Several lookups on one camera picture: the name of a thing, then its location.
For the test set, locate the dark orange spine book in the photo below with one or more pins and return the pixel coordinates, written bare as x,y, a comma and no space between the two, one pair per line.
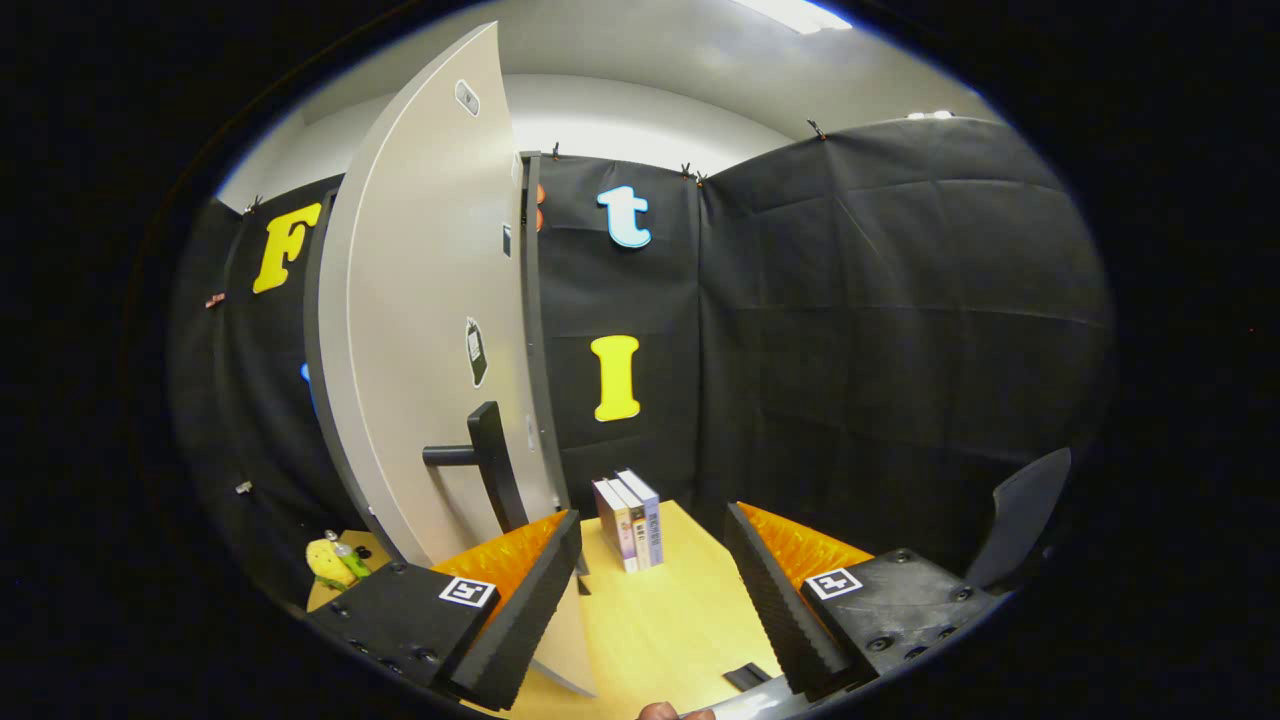
638,535

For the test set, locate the beige shoe cabinet door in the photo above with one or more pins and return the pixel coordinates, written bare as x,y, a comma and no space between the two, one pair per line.
430,300

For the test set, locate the green plastic bottle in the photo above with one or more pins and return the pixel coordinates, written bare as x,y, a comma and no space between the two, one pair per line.
352,563

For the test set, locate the black backdrop cloth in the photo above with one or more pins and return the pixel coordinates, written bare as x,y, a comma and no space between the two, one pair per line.
900,350

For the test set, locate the small black flat object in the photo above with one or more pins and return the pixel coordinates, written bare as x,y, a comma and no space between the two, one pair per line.
748,677

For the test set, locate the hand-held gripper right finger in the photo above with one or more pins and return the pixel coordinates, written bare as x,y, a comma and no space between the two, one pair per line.
775,610

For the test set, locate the yellow plush toy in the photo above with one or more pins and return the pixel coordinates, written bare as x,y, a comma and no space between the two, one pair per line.
325,565

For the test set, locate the dark grey shoe cabinet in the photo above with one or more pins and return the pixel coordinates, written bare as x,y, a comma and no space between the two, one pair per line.
533,330

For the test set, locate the white pink book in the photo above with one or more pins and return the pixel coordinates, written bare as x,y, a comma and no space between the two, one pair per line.
612,520

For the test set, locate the small ceiling light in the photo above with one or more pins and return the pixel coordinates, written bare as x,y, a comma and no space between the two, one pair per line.
930,115

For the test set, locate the blue purple book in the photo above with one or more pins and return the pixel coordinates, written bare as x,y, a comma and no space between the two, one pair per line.
653,525

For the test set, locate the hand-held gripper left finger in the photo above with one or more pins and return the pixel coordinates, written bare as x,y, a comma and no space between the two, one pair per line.
530,610

